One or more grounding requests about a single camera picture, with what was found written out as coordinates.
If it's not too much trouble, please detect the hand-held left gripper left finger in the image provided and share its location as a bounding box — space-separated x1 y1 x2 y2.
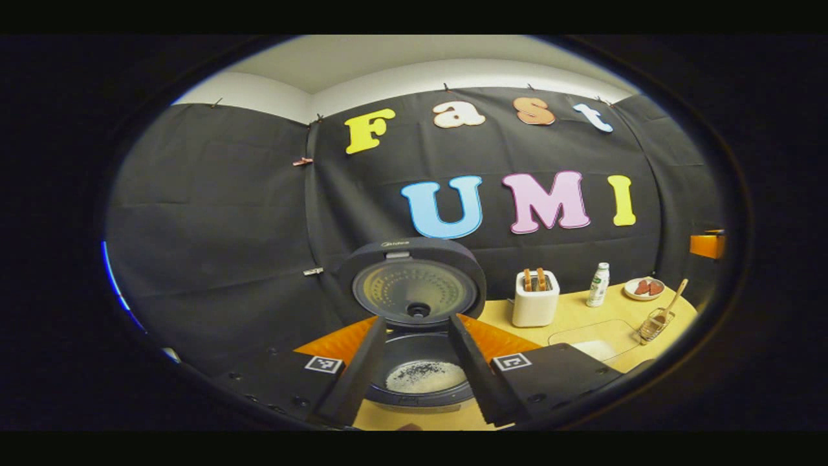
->
194 316 389 429

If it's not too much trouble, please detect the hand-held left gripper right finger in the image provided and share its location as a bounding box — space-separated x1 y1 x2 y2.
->
448 314 627 428

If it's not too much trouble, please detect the wooden spoon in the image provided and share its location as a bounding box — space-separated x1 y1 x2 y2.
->
650 278 690 327

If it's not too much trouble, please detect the clear tray of white rice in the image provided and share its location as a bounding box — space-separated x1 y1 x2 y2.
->
549 319 642 374

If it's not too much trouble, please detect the black and silver rice cooker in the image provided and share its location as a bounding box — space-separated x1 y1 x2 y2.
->
338 237 487 412

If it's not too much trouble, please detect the white round plate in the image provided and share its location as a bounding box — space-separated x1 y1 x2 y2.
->
623 277 666 302

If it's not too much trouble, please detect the white toaster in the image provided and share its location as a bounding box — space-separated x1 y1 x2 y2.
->
512 269 561 328

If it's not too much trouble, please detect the white milk bottle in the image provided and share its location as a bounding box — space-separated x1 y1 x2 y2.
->
585 262 611 308

